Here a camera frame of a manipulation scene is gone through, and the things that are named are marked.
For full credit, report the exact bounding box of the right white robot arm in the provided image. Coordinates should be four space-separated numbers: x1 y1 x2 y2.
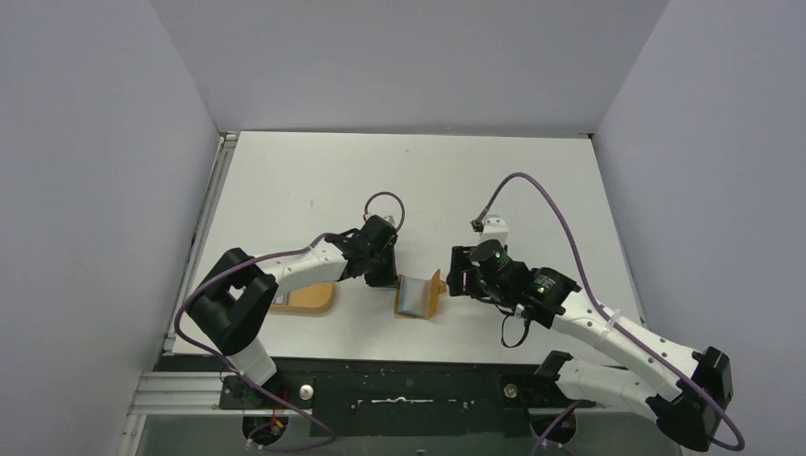
448 239 733 452

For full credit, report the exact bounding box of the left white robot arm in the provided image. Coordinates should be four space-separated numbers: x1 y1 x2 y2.
174 216 398 408

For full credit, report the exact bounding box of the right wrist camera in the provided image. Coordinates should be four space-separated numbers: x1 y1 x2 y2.
479 216 509 247

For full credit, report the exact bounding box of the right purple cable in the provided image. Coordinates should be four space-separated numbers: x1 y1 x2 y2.
470 173 747 456

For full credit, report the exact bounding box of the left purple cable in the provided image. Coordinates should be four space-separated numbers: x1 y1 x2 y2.
173 191 407 454

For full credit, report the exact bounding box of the purple cable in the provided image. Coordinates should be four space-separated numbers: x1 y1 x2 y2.
470 173 747 456
173 191 407 454

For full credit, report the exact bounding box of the aluminium frame rail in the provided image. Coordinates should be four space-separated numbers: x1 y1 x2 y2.
128 369 694 417

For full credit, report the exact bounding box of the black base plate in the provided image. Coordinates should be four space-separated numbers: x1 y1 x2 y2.
219 358 571 438

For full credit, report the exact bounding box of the orange leather card holder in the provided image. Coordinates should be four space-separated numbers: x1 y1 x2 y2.
393 270 447 320

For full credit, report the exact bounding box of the orange plastic tray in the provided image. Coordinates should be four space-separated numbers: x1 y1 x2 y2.
270 282 336 314

